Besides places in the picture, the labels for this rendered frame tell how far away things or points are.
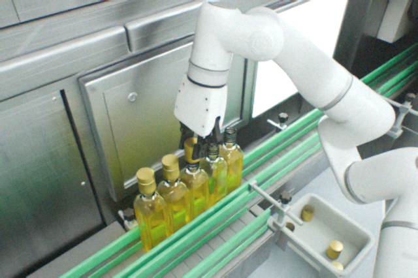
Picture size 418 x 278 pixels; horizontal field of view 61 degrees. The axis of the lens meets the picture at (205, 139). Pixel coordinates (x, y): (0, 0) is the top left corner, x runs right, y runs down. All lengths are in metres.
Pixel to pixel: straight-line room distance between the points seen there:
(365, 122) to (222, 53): 0.28
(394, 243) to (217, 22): 0.46
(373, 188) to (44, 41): 0.63
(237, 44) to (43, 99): 0.36
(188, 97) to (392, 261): 0.44
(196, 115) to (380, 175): 0.35
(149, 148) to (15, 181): 0.29
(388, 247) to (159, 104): 0.53
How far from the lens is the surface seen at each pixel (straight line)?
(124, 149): 0.82
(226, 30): 0.60
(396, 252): 0.66
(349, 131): 0.71
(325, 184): 1.29
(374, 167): 0.71
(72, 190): 0.86
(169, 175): 0.73
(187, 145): 0.73
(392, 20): 1.66
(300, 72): 0.70
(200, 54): 0.63
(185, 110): 0.69
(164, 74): 0.78
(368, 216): 1.25
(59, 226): 0.92
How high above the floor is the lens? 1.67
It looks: 42 degrees down
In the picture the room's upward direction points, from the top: straight up
